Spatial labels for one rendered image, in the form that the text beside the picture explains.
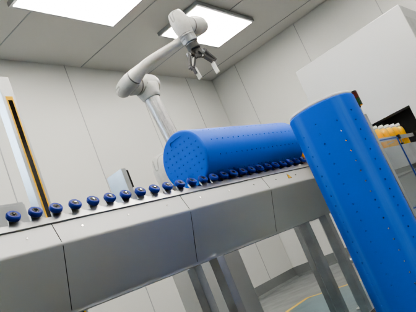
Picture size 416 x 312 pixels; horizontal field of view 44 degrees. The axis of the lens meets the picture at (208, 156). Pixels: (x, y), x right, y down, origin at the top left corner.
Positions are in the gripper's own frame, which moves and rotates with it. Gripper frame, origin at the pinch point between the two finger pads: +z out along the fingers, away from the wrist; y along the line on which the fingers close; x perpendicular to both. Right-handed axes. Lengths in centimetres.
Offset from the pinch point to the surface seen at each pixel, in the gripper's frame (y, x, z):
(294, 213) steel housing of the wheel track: 7, 12, 89
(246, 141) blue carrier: 19, 22, 46
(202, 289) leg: 79, 18, 94
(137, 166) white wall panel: -116, -325, -19
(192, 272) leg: 78, 16, 86
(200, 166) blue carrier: 54, 24, 47
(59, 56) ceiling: -74, -287, -164
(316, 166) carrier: 36, 69, 72
